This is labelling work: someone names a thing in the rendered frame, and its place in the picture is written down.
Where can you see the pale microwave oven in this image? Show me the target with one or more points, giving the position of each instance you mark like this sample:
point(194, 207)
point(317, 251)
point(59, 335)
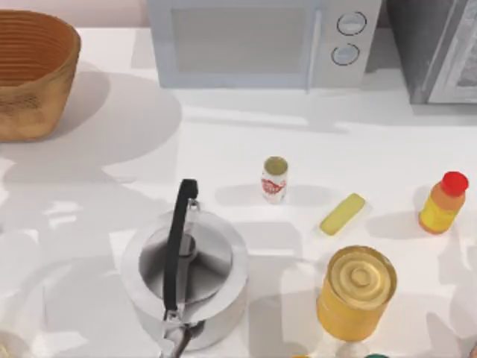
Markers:
point(261, 41)

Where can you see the round microwave knob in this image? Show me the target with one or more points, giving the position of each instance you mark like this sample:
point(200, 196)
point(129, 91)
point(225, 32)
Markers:
point(345, 54)
point(352, 23)

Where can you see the orange bottle with red cap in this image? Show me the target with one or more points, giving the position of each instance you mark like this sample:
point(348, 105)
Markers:
point(443, 203)

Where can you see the yellow butter stick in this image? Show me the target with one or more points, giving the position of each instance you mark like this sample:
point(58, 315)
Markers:
point(343, 215)

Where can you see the brown woven basket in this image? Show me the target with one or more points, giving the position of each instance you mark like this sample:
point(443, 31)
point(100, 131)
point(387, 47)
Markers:
point(33, 78)

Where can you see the large yellow can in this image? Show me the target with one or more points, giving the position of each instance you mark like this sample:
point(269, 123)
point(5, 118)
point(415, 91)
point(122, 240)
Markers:
point(354, 294)

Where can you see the red and white can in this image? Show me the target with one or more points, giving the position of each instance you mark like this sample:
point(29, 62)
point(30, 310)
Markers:
point(275, 181)

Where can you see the microwave oven door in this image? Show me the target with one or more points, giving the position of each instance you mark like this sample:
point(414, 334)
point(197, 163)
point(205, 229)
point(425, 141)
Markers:
point(234, 43)

